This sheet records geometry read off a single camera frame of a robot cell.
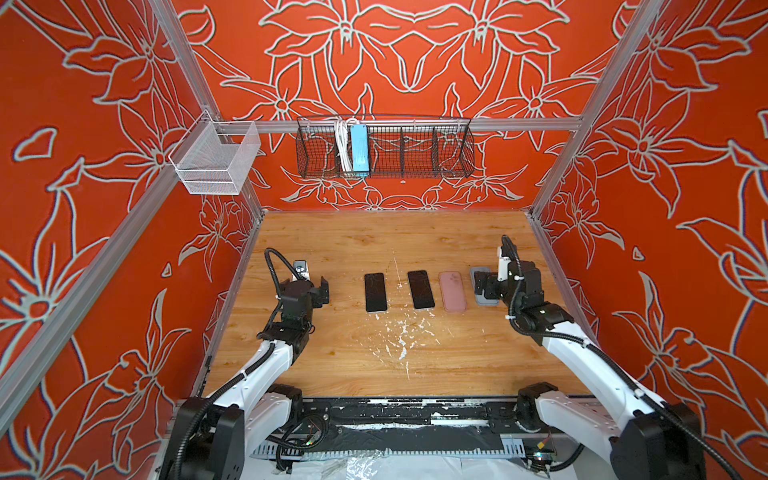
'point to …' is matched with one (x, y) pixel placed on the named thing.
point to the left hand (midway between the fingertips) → (303, 277)
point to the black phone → (375, 292)
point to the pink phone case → (453, 291)
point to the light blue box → (360, 150)
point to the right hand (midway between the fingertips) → (488, 269)
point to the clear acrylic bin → (213, 156)
